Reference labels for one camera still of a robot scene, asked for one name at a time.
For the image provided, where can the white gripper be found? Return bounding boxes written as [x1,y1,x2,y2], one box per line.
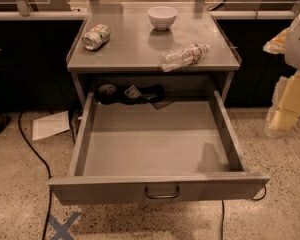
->
[263,13,300,138]

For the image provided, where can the clear plastic water bottle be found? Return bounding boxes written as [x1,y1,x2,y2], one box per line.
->
[159,43,210,72]

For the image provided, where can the grey metal drawer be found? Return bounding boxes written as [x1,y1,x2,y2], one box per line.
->
[49,94,270,205]

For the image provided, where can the white ceramic bowl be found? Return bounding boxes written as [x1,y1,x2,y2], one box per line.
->
[148,6,178,31]

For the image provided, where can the grey metal table cabinet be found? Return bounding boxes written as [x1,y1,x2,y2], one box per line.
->
[67,2,240,102]

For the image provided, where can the black bundle with tag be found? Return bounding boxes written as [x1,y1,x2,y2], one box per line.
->
[94,84,165,105]

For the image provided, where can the white paper sheet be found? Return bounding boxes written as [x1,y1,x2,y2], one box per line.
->
[32,111,70,141]

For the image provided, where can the blue tape cross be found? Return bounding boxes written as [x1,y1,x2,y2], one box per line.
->
[49,212,80,240]

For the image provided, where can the black floor cable right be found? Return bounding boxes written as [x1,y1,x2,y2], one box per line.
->
[220,185,268,240]

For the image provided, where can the black floor cable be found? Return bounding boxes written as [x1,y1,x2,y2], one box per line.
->
[220,185,268,240]
[17,110,54,240]

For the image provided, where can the black drawer handle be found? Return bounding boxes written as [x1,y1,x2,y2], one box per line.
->
[144,185,180,200]

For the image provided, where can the black floor cable left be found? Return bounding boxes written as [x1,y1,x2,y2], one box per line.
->
[17,110,54,240]

